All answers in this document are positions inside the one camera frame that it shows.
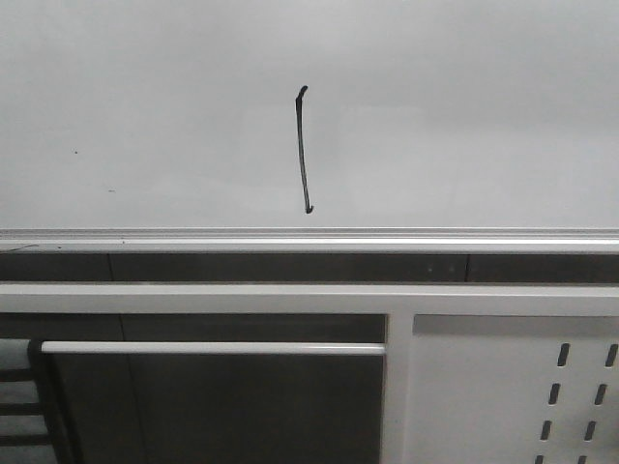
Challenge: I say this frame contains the white horizontal rail bar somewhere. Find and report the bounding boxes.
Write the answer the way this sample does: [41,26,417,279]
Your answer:
[41,340,386,356]

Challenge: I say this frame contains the white metal pegboard stand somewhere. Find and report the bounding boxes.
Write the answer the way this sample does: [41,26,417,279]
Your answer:
[1,283,618,463]

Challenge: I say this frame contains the black slatted chair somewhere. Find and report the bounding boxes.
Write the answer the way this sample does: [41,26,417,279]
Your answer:
[1,338,76,463]

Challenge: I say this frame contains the white whiteboard with aluminium frame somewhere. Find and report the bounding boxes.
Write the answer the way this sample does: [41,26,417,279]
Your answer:
[1,1,618,253]

